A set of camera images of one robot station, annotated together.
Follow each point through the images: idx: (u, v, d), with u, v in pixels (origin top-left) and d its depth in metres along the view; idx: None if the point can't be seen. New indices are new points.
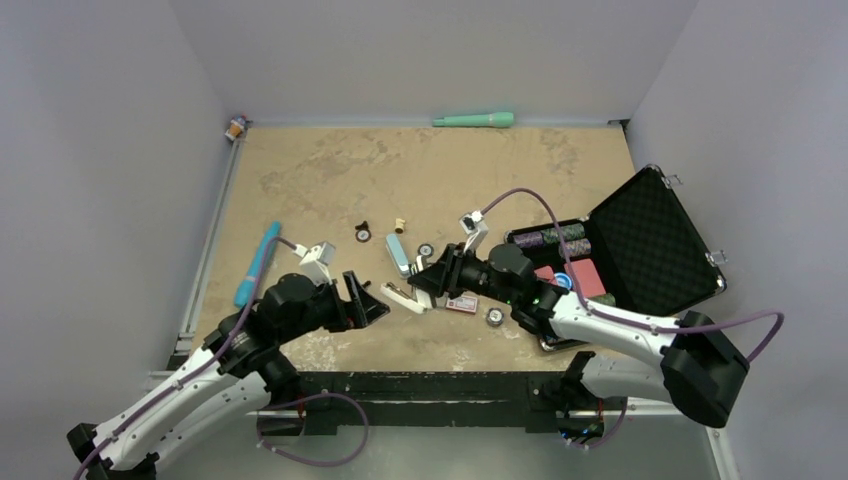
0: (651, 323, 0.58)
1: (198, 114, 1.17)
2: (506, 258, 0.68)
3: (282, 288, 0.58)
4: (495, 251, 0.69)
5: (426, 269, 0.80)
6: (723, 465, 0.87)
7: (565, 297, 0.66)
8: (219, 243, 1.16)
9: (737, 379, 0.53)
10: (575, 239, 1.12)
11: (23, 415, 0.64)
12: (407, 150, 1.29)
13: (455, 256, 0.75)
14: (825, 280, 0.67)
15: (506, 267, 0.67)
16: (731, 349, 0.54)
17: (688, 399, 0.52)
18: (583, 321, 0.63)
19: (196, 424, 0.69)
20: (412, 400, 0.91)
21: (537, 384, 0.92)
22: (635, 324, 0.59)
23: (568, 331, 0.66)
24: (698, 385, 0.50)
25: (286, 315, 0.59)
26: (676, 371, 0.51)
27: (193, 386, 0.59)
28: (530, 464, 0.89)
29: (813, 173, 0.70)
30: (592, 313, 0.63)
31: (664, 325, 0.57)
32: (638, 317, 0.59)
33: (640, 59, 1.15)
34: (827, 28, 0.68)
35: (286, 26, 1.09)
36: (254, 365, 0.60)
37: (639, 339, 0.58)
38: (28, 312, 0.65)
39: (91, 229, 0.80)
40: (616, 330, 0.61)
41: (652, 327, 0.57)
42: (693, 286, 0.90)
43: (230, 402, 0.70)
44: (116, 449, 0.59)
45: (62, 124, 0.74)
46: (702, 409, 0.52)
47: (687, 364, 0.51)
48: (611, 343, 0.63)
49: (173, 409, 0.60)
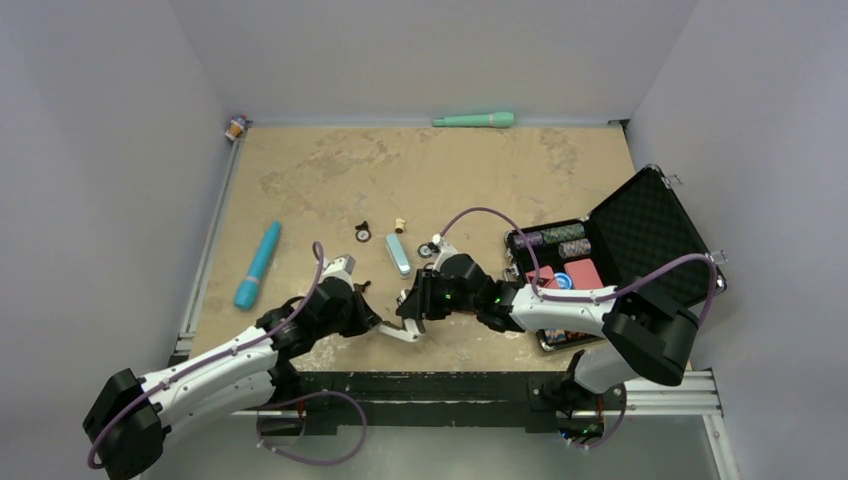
0: (593, 294, 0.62)
1: (198, 113, 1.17)
2: (452, 266, 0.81)
3: (327, 288, 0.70)
4: (448, 262, 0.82)
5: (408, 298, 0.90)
6: (723, 465, 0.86)
7: (522, 292, 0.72)
8: (219, 243, 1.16)
9: (686, 333, 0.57)
10: (575, 239, 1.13)
11: (20, 415, 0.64)
12: (407, 150, 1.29)
13: (423, 278, 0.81)
14: (824, 281, 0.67)
15: (454, 274, 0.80)
16: (673, 305, 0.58)
17: (641, 363, 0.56)
18: (538, 307, 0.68)
19: (210, 405, 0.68)
20: (412, 400, 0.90)
21: (537, 384, 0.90)
22: (579, 299, 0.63)
23: (529, 319, 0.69)
24: (638, 343, 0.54)
25: (326, 310, 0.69)
26: (618, 334, 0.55)
27: (246, 355, 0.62)
28: (529, 464, 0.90)
29: (813, 173, 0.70)
30: (543, 298, 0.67)
31: (602, 294, 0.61)
32: (583, 293, 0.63)
33: (641, 59, 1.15)
34: (829, 27, 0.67)
35: (286, 27, 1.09)
36: (293, 352, 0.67)
37: (585, 312, 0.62)
38: (26, 313, 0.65)
39: (91, 228, 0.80)
40: (565, 309, 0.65)
41: (592, 298, 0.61)
42: (693, 287, 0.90)
43: (238, 391, 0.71)
44: (167, 396, 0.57)
45: (62, 123, 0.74)
46: (659, 373, 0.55)
47: (629, 327, 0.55)
48: (567, 324, 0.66)
49: (222, 372, 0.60)
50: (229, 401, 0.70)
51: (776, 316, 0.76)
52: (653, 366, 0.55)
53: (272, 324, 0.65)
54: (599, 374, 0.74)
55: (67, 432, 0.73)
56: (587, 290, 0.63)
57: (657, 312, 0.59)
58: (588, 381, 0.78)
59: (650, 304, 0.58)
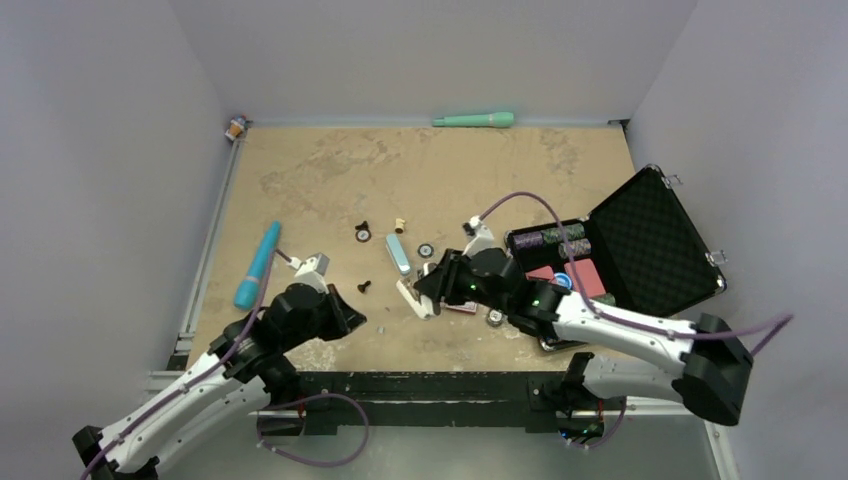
0: (667, 327, 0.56)
1: (197, 113, 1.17)
2: (488, 262, 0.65)
3: (290, 296, 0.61)
4: (482, 255, 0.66)
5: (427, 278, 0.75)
6: (723, 465, 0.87)
7: (566, 299, 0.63)
8: (219, 244, 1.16)
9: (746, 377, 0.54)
10: (576, 239, 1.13)
11: (23, 415, 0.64)
12: (407, 150, 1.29)
13: (451, 260, 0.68)
14: (823, 281, 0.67)
15: (488, 271, 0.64)
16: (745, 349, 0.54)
17: (705, 405, 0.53)
18: (592, 324, 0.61)
19: (199, 425, 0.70)
20: (412, 400, 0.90)
21: (537, 384, 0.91)
22: (649, 328, 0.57)
23: (579, 335, 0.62)
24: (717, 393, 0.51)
25: (292, 322, 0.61)
26: (699, 381, 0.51)
27: (198, 390, 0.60)
28: (530, 464, 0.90)
29: (813, 173, 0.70)
30: (601, 315, 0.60)
31: (679, 330, 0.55)
32: (651, 321, 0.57)
33: (641, 59, 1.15)
34: (828, 28, 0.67)
35: (286, 27, 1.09)
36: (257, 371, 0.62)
37: (654, 345, 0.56)
38: (26, 312, 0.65)
39: (91, 228, 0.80)
40: (628, 336, 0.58)
41: (669, 332, 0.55)
42: (693, 287, 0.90)
43: (230, 406, 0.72)
44: (123, 450, 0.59)
45: (62, 123, 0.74)
46: (720, 416, 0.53)
47: (709, 375, 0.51)
48: (617, 345, 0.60)
49: (177, 412, 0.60)
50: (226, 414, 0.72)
51: (776, 316, 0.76)
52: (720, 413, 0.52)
53: (230, 345, 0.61)
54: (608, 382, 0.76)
55: (68, 432, 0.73)
56: (656, 318, 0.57)
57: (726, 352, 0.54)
58: (593, 381, 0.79)
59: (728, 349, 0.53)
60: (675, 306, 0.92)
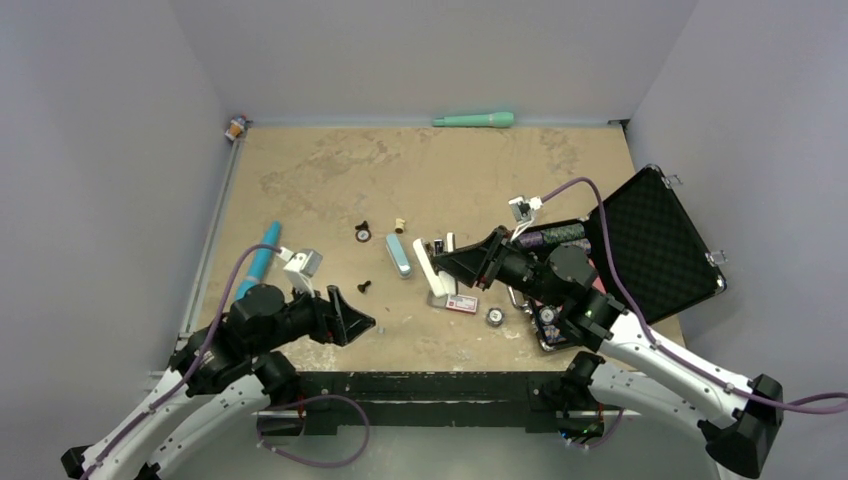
0: (725, 380, 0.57)
1: (197, 113, 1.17)
2: (570, 264, 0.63)
3: (247, 302, 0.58)
4: (561, 254, 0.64)
5: (462, 253, 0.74)
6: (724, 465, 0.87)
7: (621, 318, 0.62)
8: (219, 244, 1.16)
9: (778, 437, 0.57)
10: (576, 239, 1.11)
11: (22, 414, 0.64)
12: (407, 150, 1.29)
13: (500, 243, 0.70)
14: (823, 280, 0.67)
15: (569, 276, 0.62)
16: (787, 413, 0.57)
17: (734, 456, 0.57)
18: (646, 354, 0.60)
19: (193, 431, 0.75)
20: (412, 400, 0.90)
21: (537, 384, 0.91)
22: (707, 376, 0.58)
23: (621, 354, 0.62)
24: (760, 452, 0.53)
25: (255, 329, 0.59)
26: (748, 441, 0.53)
27: (165, 409, 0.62)
28: (530, 464, 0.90)
29: (813, 172, 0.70)
30: (657, 348, 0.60)
31: (738, 386, 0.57)
32: (710, 368, 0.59)
33: (641, 59, 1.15)
34: (828, 27, 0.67)
35: (286, 26, 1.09)
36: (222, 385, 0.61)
37: (708, 392, 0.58)
38: (26, 310, 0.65)
39: (91, 227, 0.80)
40: (684, 377, 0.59)
41: (728, 385, 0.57)
42: (693, 287, 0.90)
43: (226, 409, 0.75)
44: (103, 474, 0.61)
45: (62, 122, 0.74)
46: (742, 466, 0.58)
47: (757, 432, 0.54)
48: (665, 379, 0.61)
49: (148, 432, 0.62)
50: (221, 418, 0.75)
51: (777, 316, 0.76)
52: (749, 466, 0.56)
53: (190, 358, 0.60)
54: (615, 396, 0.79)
55: (68, 431, 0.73)
56: (715, 367, 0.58)
57: None
58: (599, 388, 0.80)
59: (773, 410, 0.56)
60: (675, 306, 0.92)
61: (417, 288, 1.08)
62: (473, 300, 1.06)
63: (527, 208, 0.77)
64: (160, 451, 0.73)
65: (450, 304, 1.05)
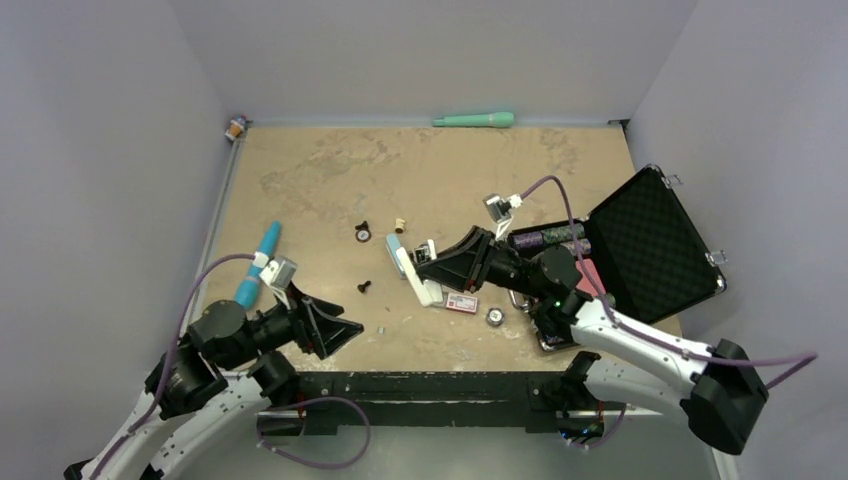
0: (683, 347, 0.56)
1: (197, 113, 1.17)
2: (558, 266, 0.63)
3: (207, 323, 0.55)
4: (551, 255, 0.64)
5: (447, 257, 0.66)
6: (723, 465, 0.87)
7: (589, 305, 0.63)
8: (219, 244, 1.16)
9: (758, 410, 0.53)
10: (575, 239, 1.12)
11: (23, 416, 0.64)
12: (407, 150, 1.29)
13: (485, 244, 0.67)
14: (823, 280, 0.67)
15: (557, 278, 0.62)
16: (757, 381, 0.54)
17: (708, 427, 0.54)
18: (608, 333, 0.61)
19: (193, 439, 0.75)
20: (412, 400, 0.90)
21: (537, 384, 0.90)
22: (665, 345, 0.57)
23: (589, 339, 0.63)
24: (723, 415, 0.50)
25: (219, 348, 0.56)
26: (708, 403, 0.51)
27: (144, 432, 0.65)
28: (530, 464, 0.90)
29: (813, 172, 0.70)
30: (619, 326, 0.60)
31: (696, 350, 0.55)
32: (668, 338, 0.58)
33: (641, 59, 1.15)
34: (829, 27, 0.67)
35: (286, 26, 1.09)
36: (196, 404, 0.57)
37: (667, 361, 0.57)
38: (27, 311, 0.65)
39: (91, 228, 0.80)
40: (644, 350, 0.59)
41: (684, 352, 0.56)
42: (693, 287, 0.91)
43: (226, 413, 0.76)
44: None
45: (62, 123, 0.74)
46: (724, 441, 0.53)
47: (718, 395, 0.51)
48: (633, 358, 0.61)
49: (132, 452, 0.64)
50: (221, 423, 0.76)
51: (776, 317, 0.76)
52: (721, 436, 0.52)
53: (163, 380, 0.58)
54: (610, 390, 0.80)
55: (68, 432, 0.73)
56: (674, 337, 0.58)
57: (738, 382, 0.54)
58: (595, 382, 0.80)
59: (742, 377, 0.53)
60: (675, 306, 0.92)
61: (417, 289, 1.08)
62: (473, 300, 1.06)
63: (507, 205, 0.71)
64: (163, 457, 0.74)
65: (450, 303, 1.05)
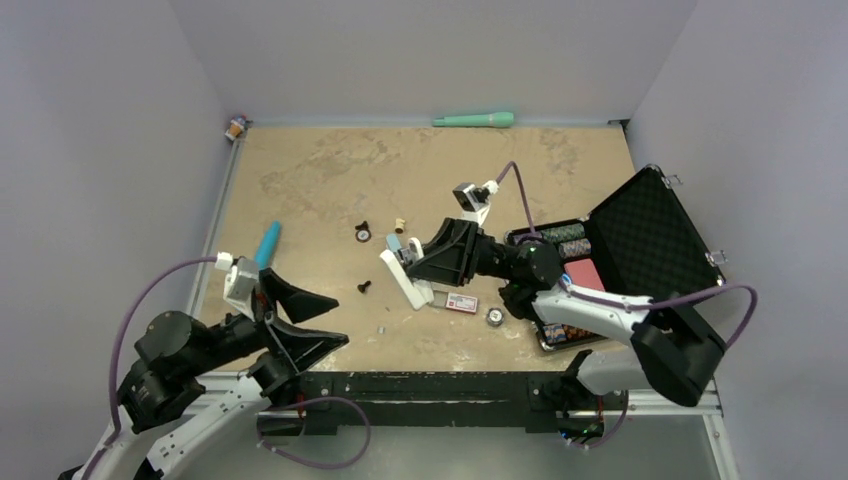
0: (624, 301, 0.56)
1: (197, 113, 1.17)
2: (546, 265, 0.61)
3: (156, 337, 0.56)
4: (539, 253, 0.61)
5: (437, 253, 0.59)
6: (723, 466, 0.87)
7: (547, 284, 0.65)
8: (219, 244, 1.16)
9: (712, 358, 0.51)
10: (575, 239, 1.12)
11: (23, 418, 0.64)
12: (406, 150, 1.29)
13: (471, 236, 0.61)
14: (824, 279, 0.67)
15: (543, 276, 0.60)
16: (704, 327, 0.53)
17: (661, 378, 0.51)
18: (562, 302, 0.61)
19: (192, 440, 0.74)
20: (412, 400, 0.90)
21: (537, 384, 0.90)
22: (608, 301, 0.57)
23: (551, 312, 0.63)
24: (666, 359, 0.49)
25: (172, 361, 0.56)
26: (646, 345, 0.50)
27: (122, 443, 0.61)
28: (530, 465, 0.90)
29: (813, 172, 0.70)
30: (572, 294, 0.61)
31: (636, 302, 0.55)
32: (613, 296, 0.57)
33: (641, 59, 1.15)
34: (828, 27, 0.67)
35: (286, 26, 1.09)
36: (167, 415, 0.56)
37: (613, 317, 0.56)
38: (27, 311, 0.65)
39: (91, 228, 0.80)
40: (591, 310, 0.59)
41: (625, 305, 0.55)
42: (693, 287, 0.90)
43: (226, 414, 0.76)
44: None
45: (62, 123, 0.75)
46: (681, 394, 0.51)
47: (657, 338, 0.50)
48: (589, 325, 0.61)
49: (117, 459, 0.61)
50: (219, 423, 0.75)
51: (777, 317, 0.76)
52: (672, 383, 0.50)
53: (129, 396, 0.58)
54: (601, 378, 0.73)
55: (68, 432, 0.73)
56: (618, 293, 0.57)
57: (686, 331, 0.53)
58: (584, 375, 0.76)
59: (686, 322, 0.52)
60: None
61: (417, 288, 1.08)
62: (473, 300, 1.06)
63: (484, 192, 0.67)
64: (162, 457, 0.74)
65: (450, 303, 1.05)
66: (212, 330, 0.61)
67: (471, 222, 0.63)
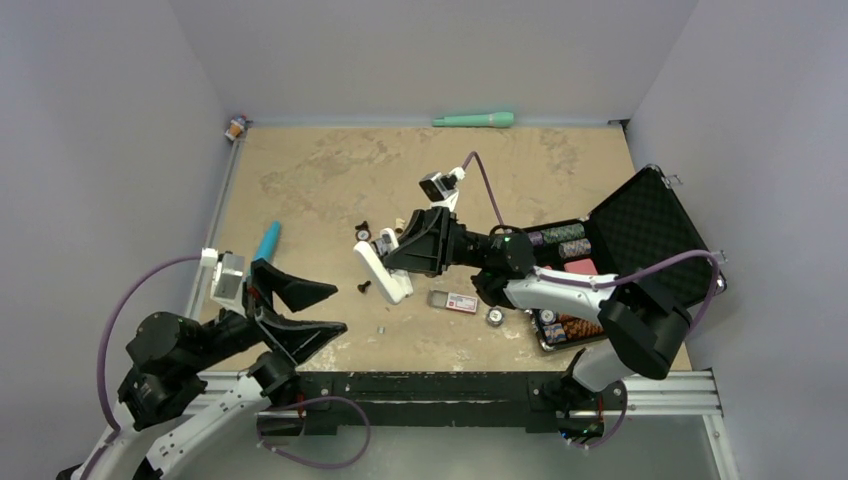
0: (592, 279, 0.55)
1: (197, 113, 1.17)
2: (520, 252, 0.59)
3: (145, 340, 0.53)
4: (514, 243, 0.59)
5: (412, 240, 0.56)
6: (723, 465, 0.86)
7: None
8: (219, 244, 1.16)
9: (678, 330, 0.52)
10: (575, 239, 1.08)
11: (23, 417, 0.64)
12: (407, 150, 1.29)
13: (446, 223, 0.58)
14: (824, 279, 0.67)
15: (518, 265, 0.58)
16: (669, 300, 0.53)
17: (629, 353, 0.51)
18: (531, 286, 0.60)
19: (193, 438, 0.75)
20: (412, 400, 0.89)
21: (537, 384, 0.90)
22: (575, 282, 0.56)
23: (524, 299, 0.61)
24: (633, 333, 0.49)
25: (165, 364, 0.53)
26: (613, 322, 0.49)
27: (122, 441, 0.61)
28: (530, 464, 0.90)
29: (813, 171, 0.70)
30: (542, 277, 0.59)
31: (601, 280, 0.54)
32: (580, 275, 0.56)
33: (641, 59, 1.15)
34: (828, 26, 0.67)
35: (285, 25, 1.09)
36: (170, 412, 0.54)
37: (581, 297, 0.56)
38: (26, 311, 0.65)
39: (91, 228, 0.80)
40: (559, 292, 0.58)
41: (592, 283, 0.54)
42: (694, 287, 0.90)
43: (226, 413, 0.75)
44: None
45: (62, 123, 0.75)
46: (649, 367, 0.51)
47: (624, 314, 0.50)
48: (558, 306, 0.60)
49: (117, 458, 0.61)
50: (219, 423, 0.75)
51: (777, 317, 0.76)
52: (640, 358, 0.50)
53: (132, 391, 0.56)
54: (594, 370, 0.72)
55: (69, 432, 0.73)
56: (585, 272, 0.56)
57: (653, 305, 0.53)
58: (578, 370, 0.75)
59: (653, 297, 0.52)
60: None
61: (417, 289, 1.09)
62: (473, 300, 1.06)
63: (452, 177, 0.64)
64: (161, 456, 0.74)
65: (450, 303, 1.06)
66: (205, 328, 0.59)
67: (442, 208, 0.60)
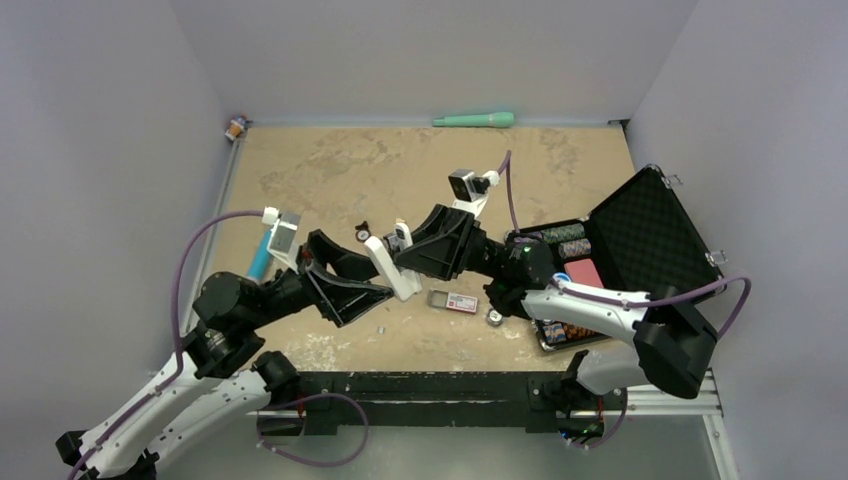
0: (623, 298, 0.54)
1: (197, 113, 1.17)
2: (540, 264, 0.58)
3: (208, 297, 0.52)
4: (535, 254, 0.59)
5: (427, 242, 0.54)
6: (723, 465, 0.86)
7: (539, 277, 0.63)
8: (219, 244, 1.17)
9: (707, 350, 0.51)
10: (575, 239, 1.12)
11: (21, 416, 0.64)
12: (407, 150, 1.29)
13: (470, 230, 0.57)
14: (824, 278, 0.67)
15: (538, 276, 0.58)
16: (701, 319, 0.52)
17: (660, 373, 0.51)
18: (554, 300, 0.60)
19: (193, 425, 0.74)
20: (412, 400, 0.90)
21: (537, 384, 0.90)
22: (606, 299, 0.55)
23: (542, 310, 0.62)
24: (669, 357, 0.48)
25: (228, 322, 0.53)
26: (650, 346, 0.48)
27: (172, 391, 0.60)
28: (528, 464, 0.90)
29: (812, 171, 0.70)
30: (564, 291, 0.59)
31: (633, 299, 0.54)
32: (609, 292, 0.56)
33: (642, 58, 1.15)
34: (828, 25, 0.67)
35: (285, 25, 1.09)
36: (234, 367, 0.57)
37: (611, 315, 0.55)
38: (28, 309, 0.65)
39: (91, 228, 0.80)
40: (587, 308, 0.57)
41: (622, 302, 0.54)
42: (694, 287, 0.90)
43: (230, 403, 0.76)
44: (102, 456, 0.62)
45: (60, 124, 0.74)
46: (678, 387, 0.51)
47: (661, 338, 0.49)
48: (584, 322, 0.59)
49: (157, 412, 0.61)
50: (219, 414, 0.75)
51: (776, 316, 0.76)
52: (672, 379, 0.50)
53: (199, 340, 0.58)
54: (601, 377, 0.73)
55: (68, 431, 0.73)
56: (614, 290, 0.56)
57: (681, 324, 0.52)
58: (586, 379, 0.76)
59: (686, 319, 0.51)
60: None
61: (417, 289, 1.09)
62: (473, 300, 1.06)
63: (485, 181, 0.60)
64: (160, 441, 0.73)
65: (450, 304, 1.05)
66: (262, 287, 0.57)
67: (468, 213, 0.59)
